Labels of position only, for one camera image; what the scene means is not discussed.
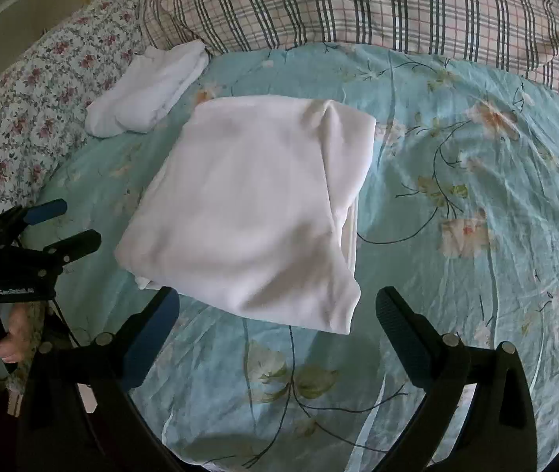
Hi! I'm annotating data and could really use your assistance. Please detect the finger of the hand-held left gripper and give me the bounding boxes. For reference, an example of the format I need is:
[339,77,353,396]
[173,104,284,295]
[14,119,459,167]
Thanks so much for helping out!
[22,229,103,277]
[0,198,70,243]

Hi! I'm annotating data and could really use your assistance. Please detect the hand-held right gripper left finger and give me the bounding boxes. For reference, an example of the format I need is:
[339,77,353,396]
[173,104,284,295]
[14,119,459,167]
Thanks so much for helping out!
[22,285,180,430]

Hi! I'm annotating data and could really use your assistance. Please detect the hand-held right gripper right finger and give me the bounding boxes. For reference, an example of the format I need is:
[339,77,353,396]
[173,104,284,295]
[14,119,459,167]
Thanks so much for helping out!
[375,285,539,454]

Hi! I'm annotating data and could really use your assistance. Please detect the large white garment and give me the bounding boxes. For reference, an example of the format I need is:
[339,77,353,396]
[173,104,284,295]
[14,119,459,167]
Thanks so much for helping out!
[114,96,377,336]

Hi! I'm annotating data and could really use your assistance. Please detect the teal floral bed sheet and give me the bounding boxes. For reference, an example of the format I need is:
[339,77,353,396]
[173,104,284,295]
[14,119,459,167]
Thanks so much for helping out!
[38,42,559,472]

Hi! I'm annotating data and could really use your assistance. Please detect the small-flower print pillow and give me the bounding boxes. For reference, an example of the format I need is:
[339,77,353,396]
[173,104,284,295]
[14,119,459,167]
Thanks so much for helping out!
[0,0,155,217]

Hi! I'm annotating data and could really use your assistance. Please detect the small white garment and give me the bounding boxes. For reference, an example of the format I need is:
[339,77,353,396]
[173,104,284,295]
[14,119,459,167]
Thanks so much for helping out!
[85,40,210,137]

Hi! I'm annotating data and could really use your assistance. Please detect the beige wooden board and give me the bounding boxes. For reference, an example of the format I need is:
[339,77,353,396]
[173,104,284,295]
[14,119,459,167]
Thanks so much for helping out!
[0,0,89,109]

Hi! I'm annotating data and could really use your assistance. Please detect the plaid pillow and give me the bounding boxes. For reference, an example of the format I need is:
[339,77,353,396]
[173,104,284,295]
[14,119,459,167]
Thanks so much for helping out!
[139,0,559,119]

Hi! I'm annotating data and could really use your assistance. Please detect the black cable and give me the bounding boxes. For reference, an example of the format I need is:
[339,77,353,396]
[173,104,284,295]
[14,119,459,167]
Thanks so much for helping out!
[50,295,83,350]

